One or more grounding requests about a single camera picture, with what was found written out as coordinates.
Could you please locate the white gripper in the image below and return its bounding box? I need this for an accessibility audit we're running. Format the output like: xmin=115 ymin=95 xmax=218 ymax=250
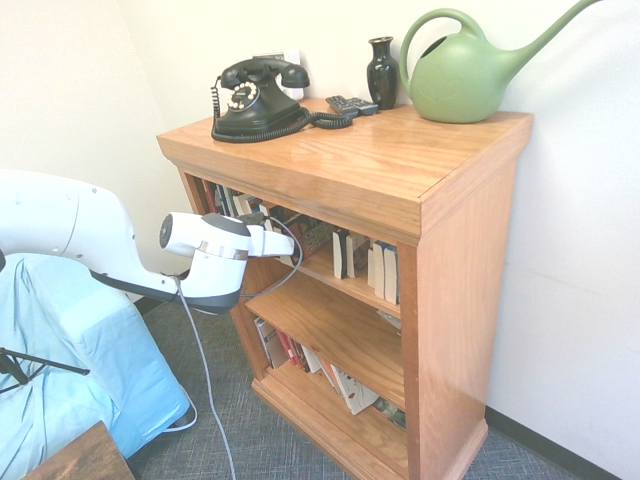
xmin=247 ymin=224 xmax=297 ymax=259

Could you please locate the Shadow Puppets paperback book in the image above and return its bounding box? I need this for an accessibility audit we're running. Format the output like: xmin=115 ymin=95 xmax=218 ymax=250
xmin=288 ymin=213 xmax=335 ymax=262

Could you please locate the blue white paperback book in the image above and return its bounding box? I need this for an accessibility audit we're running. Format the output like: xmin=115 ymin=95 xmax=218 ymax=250
xmin=232 ymin=192 xmax=265 ymax=221

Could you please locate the white cover paperback book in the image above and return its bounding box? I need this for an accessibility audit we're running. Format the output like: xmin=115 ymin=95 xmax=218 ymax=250
xmin=346 ymin=231 xmax=372 ymax=280

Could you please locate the black white cover book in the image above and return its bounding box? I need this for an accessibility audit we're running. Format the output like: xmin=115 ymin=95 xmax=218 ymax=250
xmin=253 ymin=316 xmax=290 ymax=370

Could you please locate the black cover paperback book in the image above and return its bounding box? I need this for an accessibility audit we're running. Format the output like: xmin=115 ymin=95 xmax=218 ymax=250
xmin=382 ymin=243 xmax=402 ymax=306
xmin=367 ymin=239 xmax=386 ymax=300

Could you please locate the red spine book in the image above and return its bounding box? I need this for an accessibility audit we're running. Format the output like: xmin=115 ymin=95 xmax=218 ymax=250
xmin=275 ymin=328 xmax=305 ymax=373

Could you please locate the black rotary telephone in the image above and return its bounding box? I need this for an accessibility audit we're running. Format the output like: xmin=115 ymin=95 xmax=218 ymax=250
xmin=210 ymin=56 xmax=355 ymax=145

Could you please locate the red striped paperback book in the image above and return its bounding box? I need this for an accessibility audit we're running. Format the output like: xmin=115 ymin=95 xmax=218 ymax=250
xmin=319 ymin=355 xmax=346 ymax=396

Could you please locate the black remote control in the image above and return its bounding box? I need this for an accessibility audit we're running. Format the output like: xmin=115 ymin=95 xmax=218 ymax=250
xmin=325 ymin=94 xmax=360 ymax=120
xmin=349 ymin=96 xmax=380 ymax=117

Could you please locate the white red cover book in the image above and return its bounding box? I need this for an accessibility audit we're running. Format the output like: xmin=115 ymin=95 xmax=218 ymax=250
xmin=330 ymin=363 xmax=380 ymax=416

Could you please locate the white square alarm clock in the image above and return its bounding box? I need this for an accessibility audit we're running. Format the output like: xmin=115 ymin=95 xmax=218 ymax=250
xmin=251 ymin=48 xmax=305 ymax=101

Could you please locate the wooden bookshelf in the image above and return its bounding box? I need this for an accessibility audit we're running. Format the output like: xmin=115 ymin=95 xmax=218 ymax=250
xmin=156 ymin=97 xmax=535 ymax=480

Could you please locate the black vase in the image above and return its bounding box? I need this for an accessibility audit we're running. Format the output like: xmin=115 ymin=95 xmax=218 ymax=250
xmin=367 ymin=35 xmax=401 ymax=111

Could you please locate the dark green magazine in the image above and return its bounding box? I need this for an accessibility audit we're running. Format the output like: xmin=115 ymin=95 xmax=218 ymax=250
xmin=370 ymin=396 xmax=408 ymax=432

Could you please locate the light blue cloth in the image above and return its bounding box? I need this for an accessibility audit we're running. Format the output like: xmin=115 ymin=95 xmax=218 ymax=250
xmin=0 ymin=252 xmax=192 ymax=480

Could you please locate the green watering can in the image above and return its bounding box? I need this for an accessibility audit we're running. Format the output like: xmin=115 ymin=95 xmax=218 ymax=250
xmin=398 ymin=0 xmax=609 ymax=124

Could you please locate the small wooden table corner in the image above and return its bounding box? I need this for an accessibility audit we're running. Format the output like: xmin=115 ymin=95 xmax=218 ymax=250
xmin=22 ymin=419 xmax=137 ymax=480

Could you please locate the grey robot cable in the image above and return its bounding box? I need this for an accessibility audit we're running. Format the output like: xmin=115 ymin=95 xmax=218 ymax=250
xmin=172 ymin=214 xmax=307 ymax=480

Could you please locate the white floor cable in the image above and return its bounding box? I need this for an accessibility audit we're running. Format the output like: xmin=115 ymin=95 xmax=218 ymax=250
xmin=163 ymin=398 xmax=199 ymax=434

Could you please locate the black camera tripod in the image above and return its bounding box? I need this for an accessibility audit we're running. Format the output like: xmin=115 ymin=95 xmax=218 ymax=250
xmin=0 ymin=248 xmax=92 ymax=397

